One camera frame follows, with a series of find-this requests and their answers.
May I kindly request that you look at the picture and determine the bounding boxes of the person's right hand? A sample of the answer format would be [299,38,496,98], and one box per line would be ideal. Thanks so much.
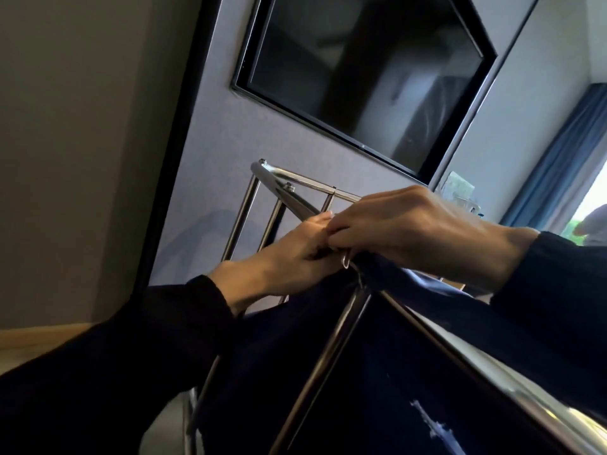
[325,184,496,291]

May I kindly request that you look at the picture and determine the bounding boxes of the person's left hand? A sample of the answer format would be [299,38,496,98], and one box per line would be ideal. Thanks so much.
[207,210,343,315]

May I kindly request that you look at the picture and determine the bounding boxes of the chrome metal cart frame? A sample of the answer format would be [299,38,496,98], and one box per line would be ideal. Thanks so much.
[182,158,607,455]

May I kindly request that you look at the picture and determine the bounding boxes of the navy blue fabric laundry bag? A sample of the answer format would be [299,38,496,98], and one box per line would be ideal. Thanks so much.
[197,250,607,455]

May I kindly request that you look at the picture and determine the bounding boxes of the person's right forearm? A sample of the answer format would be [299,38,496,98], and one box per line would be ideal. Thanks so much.
[488,224,607,418]

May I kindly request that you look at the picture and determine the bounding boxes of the person's left forearm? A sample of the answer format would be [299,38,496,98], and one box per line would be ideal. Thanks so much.
[0,274,238,455]

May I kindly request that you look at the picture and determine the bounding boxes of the clear acrylic organizer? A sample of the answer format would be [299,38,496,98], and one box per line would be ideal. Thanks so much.
[436,171,482,216]

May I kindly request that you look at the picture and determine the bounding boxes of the blue grey curtain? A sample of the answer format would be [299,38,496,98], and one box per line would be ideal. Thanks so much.
[500,82,607,233]

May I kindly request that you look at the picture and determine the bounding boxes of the large glass window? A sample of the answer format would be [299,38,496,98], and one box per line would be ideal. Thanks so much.
[561,155,607,242]

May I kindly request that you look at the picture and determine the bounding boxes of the black wall television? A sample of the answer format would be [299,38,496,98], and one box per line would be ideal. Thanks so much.
[231,0,498,185]

